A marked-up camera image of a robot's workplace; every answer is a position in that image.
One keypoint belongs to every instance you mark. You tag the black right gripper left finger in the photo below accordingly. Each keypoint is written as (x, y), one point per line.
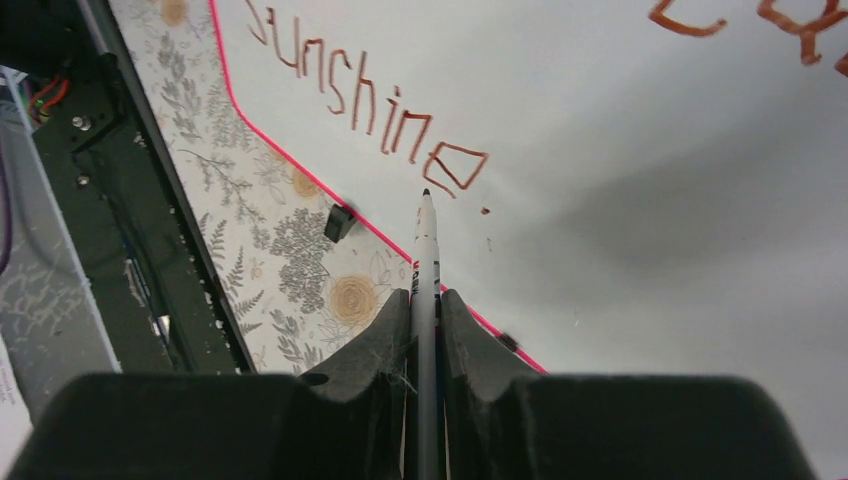
(342, 419)

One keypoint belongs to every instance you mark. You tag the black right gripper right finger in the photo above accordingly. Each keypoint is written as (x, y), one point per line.
(505, 420)

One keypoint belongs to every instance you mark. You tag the red capped marker pen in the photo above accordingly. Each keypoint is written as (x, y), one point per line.
(424, 421)

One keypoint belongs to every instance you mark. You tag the pink framed whiteboard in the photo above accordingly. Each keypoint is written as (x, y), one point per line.
(623, 186)

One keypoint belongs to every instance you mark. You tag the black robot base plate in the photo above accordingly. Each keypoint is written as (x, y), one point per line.
(161, 303)

